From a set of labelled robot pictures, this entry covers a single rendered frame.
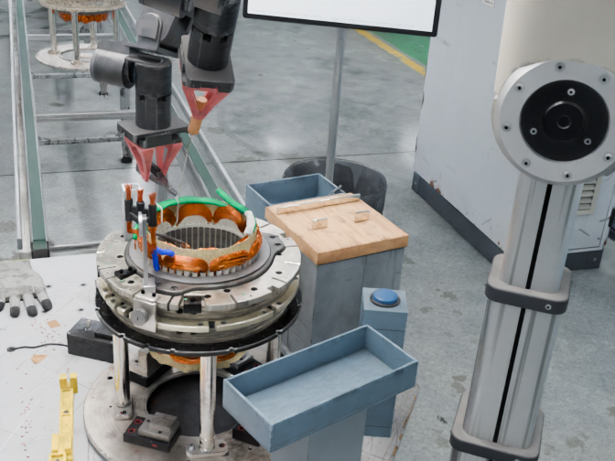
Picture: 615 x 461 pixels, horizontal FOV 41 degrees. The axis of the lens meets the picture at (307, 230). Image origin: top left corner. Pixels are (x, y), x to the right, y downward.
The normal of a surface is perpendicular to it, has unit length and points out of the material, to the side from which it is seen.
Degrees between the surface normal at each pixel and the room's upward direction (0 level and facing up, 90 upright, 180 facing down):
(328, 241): 0
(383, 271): 90
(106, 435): 0
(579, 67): 90
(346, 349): 90
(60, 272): 0
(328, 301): 90
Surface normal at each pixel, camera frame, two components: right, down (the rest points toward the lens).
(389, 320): -0.03, 0.44
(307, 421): 0.61, 0.39
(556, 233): -0.32, 0.40
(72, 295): 0.07, -0.89
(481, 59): -0.95, 0.08
